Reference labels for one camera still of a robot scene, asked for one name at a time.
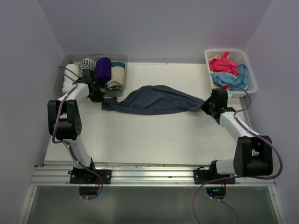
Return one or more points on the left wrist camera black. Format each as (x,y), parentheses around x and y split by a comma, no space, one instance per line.
(87,75)

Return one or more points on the green striped rolled towel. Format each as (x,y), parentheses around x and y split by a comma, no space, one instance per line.
(86,64)

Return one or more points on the aluminium mounting rail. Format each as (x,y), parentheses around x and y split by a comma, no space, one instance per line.
(131,175)

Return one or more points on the clear plastic tray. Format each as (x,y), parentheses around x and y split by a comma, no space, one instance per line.
(76,59)

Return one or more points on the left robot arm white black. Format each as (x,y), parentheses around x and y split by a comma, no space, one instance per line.
(64,122)

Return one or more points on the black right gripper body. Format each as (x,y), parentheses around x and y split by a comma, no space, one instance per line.
(207,106)

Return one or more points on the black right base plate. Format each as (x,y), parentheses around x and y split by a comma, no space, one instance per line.
(201,176)

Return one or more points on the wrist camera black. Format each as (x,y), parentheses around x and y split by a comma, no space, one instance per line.
(219,98)
(87,75)

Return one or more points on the beige teal rolled towel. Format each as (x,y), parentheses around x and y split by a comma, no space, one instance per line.
(116,83)

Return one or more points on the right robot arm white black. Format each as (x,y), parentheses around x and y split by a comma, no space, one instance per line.
(253,155)

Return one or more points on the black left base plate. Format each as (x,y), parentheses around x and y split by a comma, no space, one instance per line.
(82,176)

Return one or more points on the pink object in basket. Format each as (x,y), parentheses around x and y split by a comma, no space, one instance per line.
(224,64)

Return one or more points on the white plastic laundry basket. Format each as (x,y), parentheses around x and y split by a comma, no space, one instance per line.
(240,57)

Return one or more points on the purple towel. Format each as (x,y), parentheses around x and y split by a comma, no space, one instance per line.
(103,70)

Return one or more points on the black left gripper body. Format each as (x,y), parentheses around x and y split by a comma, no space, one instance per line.
(97,95)

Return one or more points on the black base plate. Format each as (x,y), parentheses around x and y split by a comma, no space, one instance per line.
(82,176)
(201,176)

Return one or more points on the dark grey towel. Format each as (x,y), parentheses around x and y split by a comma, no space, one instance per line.
(154,100)

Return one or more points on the light blue crumpled towel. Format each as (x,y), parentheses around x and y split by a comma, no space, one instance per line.
(234,83)

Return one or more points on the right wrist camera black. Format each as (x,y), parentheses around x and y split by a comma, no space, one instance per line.
(219,98)

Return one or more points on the white rolled towel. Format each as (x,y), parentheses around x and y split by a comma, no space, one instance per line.
(71,74)

